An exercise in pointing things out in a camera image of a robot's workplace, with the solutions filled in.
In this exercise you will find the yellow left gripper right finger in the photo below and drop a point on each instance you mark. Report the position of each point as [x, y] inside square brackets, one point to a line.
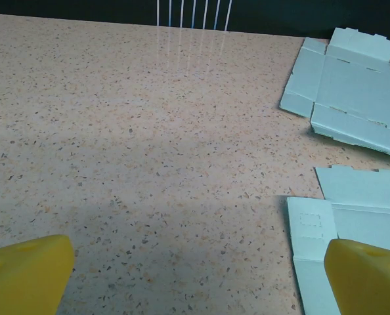
[369, 282]

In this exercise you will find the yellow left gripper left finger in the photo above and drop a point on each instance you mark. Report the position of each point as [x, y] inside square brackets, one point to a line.
[24, 279]

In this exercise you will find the light blue paper box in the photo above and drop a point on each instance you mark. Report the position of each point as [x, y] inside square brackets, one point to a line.
[352, 88]
[362, 210]

